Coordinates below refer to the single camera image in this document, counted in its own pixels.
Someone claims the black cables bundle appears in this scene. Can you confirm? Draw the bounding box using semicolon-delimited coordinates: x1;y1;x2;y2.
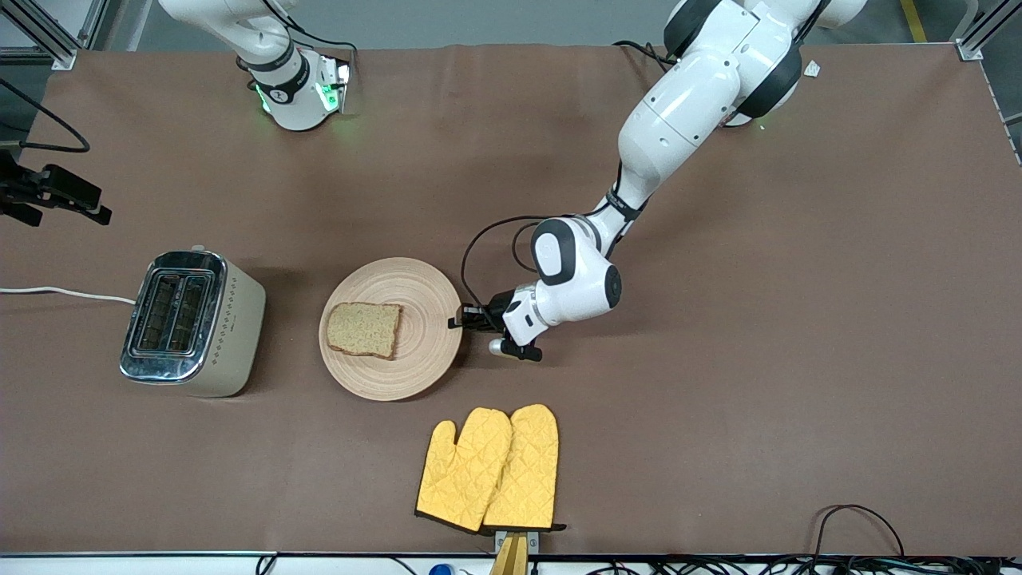
559;555;1022;575

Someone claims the round wooden plate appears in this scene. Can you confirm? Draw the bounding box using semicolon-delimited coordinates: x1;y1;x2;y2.
319;257;464;402

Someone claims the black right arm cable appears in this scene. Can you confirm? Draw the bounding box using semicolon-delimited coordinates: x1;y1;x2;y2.
0;78;90;153

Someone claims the yellow quilted oven mitt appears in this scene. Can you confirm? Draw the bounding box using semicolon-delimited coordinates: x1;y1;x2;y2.
481;403;568;533
415;407;513;534

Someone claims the aluminium frame profile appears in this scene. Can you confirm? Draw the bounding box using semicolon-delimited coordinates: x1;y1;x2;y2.
0;0;109;71
954;0;1022;61

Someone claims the black base cable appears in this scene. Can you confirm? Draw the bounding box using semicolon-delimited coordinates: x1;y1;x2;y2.
283;30;358;58
613;40;673;71

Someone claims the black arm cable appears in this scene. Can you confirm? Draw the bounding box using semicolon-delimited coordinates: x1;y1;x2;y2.
0;78;90;153
461;213;592;314

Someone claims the wooden stand post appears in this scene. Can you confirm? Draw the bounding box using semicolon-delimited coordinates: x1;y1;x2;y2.
489;531;529;575

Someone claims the brown toast slice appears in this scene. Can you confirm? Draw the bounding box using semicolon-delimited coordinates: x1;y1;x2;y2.
326;302;402;360

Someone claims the black looped cable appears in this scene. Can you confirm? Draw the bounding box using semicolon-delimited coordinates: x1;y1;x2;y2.
813;504;905;558

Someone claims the brown table cover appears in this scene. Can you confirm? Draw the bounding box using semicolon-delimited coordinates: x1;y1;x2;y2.
0;42;1022;556

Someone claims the beige chrome toaster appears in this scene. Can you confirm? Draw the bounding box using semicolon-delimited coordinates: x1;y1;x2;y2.
120;246;267;398

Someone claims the black right base cable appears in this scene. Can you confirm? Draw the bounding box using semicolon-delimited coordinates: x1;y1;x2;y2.
283;30;358;58

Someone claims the black left base cable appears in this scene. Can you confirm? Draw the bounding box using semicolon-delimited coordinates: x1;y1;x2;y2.
613;40;673;71

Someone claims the white toaster power cable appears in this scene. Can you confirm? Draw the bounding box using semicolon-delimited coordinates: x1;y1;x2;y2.
0;286;137;306

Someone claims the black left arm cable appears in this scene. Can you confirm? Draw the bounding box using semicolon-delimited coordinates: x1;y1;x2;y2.
461;213;592;314

